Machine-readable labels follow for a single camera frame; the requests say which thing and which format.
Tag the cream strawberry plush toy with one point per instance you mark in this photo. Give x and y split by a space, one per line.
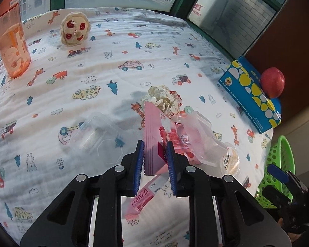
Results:
74 29

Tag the round plastic cup with lid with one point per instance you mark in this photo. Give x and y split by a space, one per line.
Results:
230 163

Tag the clear plastic clamshell container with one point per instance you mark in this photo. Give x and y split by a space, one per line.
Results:
100 138

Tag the pink wafer wrapper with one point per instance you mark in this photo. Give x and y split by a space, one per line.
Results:
158 131

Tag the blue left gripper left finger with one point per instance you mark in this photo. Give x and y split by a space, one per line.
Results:
138 165

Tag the red apple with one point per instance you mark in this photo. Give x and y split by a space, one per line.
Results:
272 82

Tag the cartoon print bed sheet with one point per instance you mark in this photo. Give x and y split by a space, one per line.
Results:
127 52

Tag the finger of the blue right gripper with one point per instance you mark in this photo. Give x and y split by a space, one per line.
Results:
278 173

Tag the crumpled white tissue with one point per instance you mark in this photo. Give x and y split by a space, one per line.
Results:
167 101

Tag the orange water bottle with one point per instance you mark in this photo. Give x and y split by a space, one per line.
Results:
13 47

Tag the green plastic trash basket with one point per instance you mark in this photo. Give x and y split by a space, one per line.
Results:
279 162

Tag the clear plastic tray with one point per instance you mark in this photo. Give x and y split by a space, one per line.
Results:
207 148

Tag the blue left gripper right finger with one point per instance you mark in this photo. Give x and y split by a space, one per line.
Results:
171 163

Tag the blue yellow dotted box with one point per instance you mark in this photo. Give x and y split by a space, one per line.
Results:
242 81

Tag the pink Franzzi stick wrapper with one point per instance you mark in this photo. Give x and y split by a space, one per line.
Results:
132 207

